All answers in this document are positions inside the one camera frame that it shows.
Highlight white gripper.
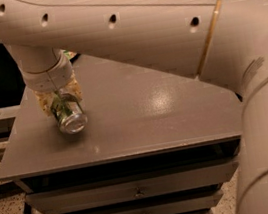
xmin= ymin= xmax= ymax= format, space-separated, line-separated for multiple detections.
xmin=18 ymin=50 xmax=82 ymax=115

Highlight green soda can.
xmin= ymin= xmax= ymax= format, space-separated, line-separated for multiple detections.
xmin=50 ymin=92 xmax=88 ymax=134

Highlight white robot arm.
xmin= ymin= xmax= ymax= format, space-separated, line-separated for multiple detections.
xmin=0 ymin=0 xmax=268 ymax=214

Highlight green snack bag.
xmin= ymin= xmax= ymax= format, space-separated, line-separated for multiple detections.
xmin=64 ymin=50 xmax=78 ymax=61

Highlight top grey drawer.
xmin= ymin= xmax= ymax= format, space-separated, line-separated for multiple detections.
xmin=26 ymin=158 xmax=238 ymax=214

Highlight grey drawer cabinet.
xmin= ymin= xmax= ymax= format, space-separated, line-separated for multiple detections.
xmin=0 ymin=56 xmax=242 ymax=214

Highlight middle grey drawer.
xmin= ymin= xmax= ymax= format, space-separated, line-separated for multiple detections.
xmin=82 ymin=190 xmax=223 ymax=214

